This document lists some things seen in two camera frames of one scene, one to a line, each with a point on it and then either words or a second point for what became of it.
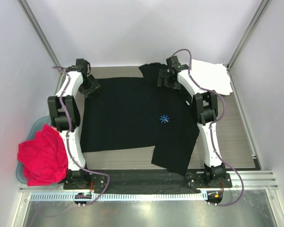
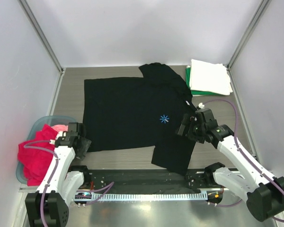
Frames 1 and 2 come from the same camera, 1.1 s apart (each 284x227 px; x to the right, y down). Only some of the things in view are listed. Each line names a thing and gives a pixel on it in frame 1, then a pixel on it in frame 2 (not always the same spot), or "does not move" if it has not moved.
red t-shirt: x=44 y=159 does not move
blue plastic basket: x=35 y=126 does not move
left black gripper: x=94 y=86 -> x=86 y=144
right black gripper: x=162 y=74 -> x=190 y=134
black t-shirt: x=136 y=112 does not move
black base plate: x=145 y=179 does not move
